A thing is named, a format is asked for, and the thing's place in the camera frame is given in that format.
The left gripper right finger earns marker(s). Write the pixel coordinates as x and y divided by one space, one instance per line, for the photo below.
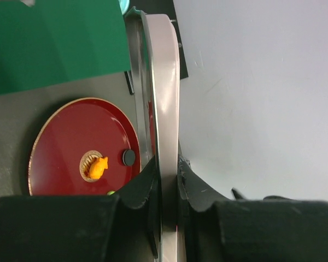
216 228

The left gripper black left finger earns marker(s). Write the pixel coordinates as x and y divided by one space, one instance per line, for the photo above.
123 226

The silver tin lid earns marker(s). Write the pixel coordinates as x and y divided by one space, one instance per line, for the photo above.
155 75

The orange fish cookie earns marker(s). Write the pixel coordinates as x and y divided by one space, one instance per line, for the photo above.
98 167

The black round cookie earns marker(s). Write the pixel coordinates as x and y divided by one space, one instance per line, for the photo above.
128 157

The brown cupcake liner cookie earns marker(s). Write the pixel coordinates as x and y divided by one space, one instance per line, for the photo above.
86 162

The red round tray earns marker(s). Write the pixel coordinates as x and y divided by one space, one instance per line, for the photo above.
79 126

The green binder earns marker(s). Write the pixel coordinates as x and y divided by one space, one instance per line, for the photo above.
53 42

